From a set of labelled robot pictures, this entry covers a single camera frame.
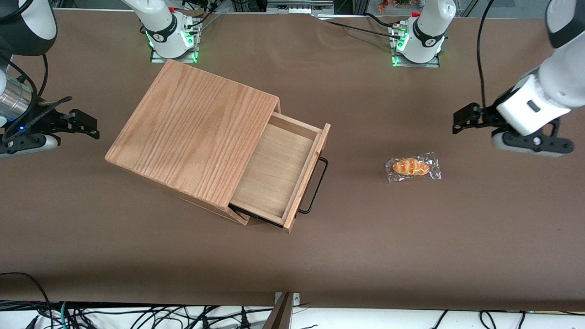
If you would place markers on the metal background frame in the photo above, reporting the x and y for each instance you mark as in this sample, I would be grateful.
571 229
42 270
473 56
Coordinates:
299 5

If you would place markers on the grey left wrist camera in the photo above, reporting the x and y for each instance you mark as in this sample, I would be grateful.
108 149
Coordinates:
525 144

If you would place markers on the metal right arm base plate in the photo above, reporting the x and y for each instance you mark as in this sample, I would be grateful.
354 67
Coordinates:
189 57

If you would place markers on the aluminium profile bar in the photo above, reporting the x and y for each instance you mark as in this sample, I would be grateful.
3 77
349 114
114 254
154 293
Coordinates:
281 315

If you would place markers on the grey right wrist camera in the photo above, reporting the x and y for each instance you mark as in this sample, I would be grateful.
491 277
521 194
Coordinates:
32 145

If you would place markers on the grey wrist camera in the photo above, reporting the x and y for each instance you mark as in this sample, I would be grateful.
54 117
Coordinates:
525 144
32 145

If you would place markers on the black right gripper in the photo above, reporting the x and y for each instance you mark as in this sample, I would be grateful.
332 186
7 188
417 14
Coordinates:
45 119

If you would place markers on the wooden drawer cabinet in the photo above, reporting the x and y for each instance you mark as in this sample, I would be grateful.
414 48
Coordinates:
192 128

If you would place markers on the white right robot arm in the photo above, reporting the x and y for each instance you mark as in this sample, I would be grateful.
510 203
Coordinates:
160 27

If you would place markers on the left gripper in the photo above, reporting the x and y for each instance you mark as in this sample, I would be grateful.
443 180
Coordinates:
487 114

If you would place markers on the brown table cover sheet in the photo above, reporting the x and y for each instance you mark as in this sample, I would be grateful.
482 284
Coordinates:
365 256

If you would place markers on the bread roll in clear wrapper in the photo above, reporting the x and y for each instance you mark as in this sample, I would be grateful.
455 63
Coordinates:
411 167

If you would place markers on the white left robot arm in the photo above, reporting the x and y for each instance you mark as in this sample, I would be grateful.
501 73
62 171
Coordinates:
427 32

